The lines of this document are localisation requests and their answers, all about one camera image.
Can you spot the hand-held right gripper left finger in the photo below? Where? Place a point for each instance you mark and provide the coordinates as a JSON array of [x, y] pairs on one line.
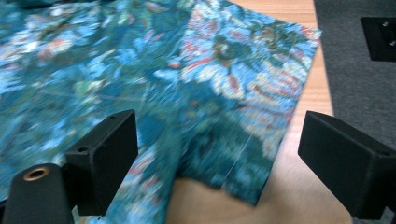
[[102, 161]]

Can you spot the teal floral shorts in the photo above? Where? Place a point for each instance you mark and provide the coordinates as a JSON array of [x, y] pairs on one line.
[[155, 87]]

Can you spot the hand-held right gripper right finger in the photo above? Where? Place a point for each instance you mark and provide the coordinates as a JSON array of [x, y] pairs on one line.
[[348, 168]]

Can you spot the black stand base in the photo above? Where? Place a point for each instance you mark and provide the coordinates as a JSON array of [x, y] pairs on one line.
[[381, 39]]

